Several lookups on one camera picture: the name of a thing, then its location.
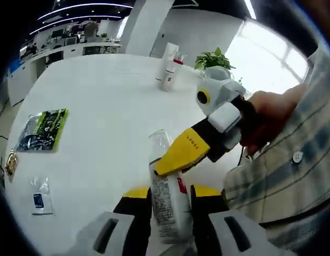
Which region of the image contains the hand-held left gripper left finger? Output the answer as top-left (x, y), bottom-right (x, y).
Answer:
top-left (66, 186), bottom-right (152, 256)

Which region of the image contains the curved ceiling light strip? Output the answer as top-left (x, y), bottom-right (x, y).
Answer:
top-left (244, 0), bottom-right (258, 20)

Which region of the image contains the clear packet with dark square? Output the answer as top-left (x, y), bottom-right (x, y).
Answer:
top-left (30, 176), bottom-right (55, 216)

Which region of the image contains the large bright window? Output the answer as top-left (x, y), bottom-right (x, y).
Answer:
top-left (226, 18), bottom-right (311, 94)

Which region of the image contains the green potted plant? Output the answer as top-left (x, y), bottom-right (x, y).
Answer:
top-left (194, 47), bottom-right (236, 81)

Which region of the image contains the small gold packet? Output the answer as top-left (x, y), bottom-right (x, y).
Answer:
top-left (4, 150), bottom-right (19, 183)

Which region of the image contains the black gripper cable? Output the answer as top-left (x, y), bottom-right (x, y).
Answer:
top-left (237, 145), bottom-right (247, 167)

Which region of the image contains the person's right hand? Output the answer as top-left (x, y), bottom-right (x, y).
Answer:
top-left (239, 84), bottom-right (307, 156)

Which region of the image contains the row of white office desks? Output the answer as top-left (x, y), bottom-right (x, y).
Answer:
top-left (20, 39), bottom-right (122, 70)

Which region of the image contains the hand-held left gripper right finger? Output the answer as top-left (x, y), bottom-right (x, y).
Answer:
top-left (190, 183), bottom-right (288, 256)

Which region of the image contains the green and black packet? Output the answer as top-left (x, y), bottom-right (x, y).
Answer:
top-left (17, 108), bottom-right (69, 153)

